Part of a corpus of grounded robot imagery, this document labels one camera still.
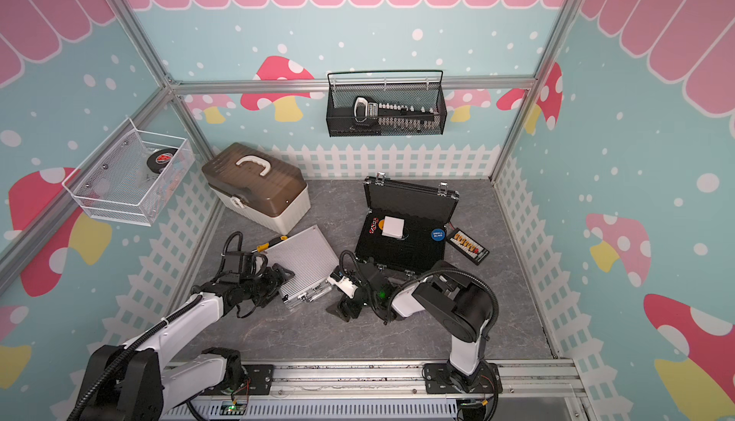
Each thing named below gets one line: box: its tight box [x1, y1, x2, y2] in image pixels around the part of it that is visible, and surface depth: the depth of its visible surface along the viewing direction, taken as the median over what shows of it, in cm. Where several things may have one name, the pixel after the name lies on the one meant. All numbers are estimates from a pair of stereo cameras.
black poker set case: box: [355, 173, 461, 275], surface depth 100 cm
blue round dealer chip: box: [430, 227, 446, 243], surface depth 102 cm
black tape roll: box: [146, 147, 179, 175], surface depth 81 cm
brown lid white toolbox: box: [200, 142, 312, 235], surface depth 96 cm
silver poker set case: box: [267, 224, 340, 311], surface depth 91 cm
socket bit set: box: [352, 95, 438, 133], surface depth 91 cm
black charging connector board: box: [445, 226, 490, 266], surface depth 101 cm
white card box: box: [380, 215, 405, 240], surface depth 102 cm
